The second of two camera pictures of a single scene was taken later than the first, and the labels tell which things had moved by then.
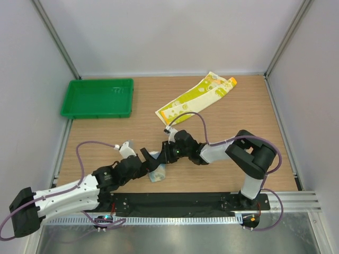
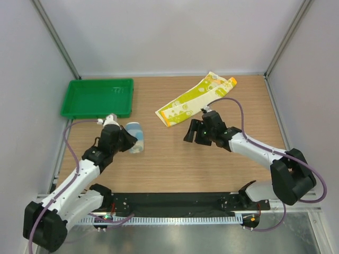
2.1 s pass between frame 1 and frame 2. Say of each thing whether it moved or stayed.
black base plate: stayed
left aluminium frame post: stayed
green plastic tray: stayed
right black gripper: moved
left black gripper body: moved
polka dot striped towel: moved
